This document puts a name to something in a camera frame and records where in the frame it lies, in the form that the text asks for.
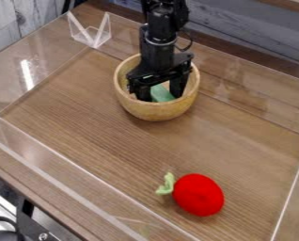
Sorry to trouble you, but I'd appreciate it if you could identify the green rectangular block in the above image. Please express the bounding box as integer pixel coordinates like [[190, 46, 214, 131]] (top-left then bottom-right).
[[151, 85, 175, 103]]

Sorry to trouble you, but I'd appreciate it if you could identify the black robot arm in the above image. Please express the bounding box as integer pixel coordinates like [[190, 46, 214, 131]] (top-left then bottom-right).
[[126, 0, 194, 102]]

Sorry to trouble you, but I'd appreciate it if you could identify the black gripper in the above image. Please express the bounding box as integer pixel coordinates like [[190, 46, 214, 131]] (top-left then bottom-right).
[[126, 35, 194, 102]]

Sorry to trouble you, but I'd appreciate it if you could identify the red plush tomato toy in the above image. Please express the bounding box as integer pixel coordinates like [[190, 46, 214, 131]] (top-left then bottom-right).
[[157, 172, 225, 217]]

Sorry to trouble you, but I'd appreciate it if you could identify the light wooden bowl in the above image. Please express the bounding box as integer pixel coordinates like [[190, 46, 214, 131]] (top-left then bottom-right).
[[114, 54, 202, 121]]

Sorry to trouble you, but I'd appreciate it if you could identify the black cable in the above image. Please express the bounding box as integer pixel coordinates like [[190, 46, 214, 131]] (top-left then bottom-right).
[[0, 214, 31, 241]]

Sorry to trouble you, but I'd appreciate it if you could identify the clear acrylic corner bracket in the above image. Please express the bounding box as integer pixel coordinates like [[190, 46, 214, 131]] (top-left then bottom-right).
[[67, 12, 113, 49]]

